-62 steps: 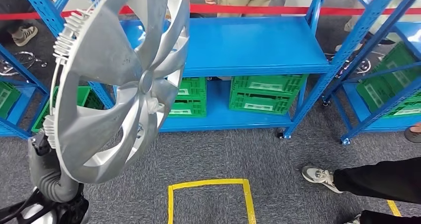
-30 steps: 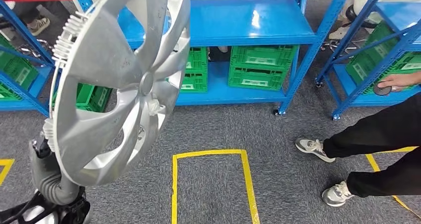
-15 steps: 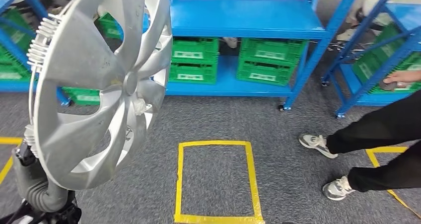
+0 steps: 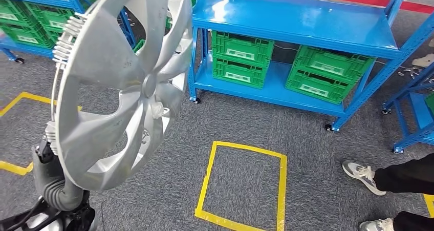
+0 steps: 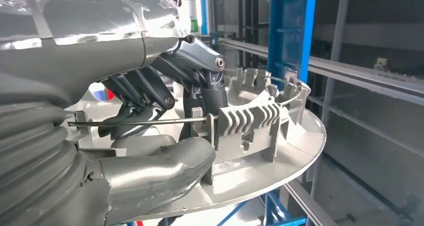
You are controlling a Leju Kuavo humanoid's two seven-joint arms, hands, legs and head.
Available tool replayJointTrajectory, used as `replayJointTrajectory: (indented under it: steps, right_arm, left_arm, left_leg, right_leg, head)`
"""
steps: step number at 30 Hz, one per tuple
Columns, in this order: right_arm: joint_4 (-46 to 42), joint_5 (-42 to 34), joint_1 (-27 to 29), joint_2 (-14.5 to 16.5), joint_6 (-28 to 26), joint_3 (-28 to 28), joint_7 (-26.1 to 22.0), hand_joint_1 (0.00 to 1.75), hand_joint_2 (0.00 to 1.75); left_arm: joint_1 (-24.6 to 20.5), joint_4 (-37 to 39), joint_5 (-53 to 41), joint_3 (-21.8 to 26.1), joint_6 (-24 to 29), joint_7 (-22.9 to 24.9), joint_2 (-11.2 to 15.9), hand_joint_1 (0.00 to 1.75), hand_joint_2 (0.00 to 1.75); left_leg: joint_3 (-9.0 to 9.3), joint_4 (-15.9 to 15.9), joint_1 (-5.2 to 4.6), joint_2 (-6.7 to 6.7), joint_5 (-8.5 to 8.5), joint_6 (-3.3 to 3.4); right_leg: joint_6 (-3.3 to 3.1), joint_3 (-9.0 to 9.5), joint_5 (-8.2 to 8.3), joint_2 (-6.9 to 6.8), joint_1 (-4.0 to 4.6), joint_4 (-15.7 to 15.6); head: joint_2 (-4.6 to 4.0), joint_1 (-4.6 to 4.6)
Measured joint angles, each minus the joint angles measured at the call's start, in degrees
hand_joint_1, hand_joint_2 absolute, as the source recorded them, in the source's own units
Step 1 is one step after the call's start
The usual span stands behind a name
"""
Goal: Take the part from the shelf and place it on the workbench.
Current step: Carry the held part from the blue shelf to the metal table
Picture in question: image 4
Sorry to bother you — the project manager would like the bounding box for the yellow tape strip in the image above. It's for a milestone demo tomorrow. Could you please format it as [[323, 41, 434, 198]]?
[[422, 193, 434, 219], [0, 91, 83, 118], [0, 160, 35, 176]]

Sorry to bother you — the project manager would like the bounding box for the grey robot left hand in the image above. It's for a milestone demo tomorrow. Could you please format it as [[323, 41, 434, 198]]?
[[31, 138, 87, 198]]

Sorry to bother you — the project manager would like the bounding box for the grey plastic hubcap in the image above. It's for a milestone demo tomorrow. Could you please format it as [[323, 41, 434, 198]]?
[[46, 0, 194, 192]]

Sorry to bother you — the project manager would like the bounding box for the person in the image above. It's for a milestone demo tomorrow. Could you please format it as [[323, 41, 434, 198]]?
[[411, 37, 434, 68], [341, 153, 434, 231]]

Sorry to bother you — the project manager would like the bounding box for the green plastic crate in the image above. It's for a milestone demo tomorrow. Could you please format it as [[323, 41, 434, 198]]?
[[0, 23, 56, 50], [285, 67, 357, 105], [44, 27, 74, 45], [0, 0, 38, 28], [293, 45, 376, 85], [425, 92, 434, 115], [211, 30, 275, 68], [23, 2, 77, 33], [212, 55, 269, 90]]

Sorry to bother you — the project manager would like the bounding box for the chrome chair base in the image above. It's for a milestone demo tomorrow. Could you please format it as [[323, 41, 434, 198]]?
[[397, 66, 426, 80]]

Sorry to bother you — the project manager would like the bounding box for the yellow tape square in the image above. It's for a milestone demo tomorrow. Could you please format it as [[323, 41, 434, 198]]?
[[194, 140, 288, 231]]

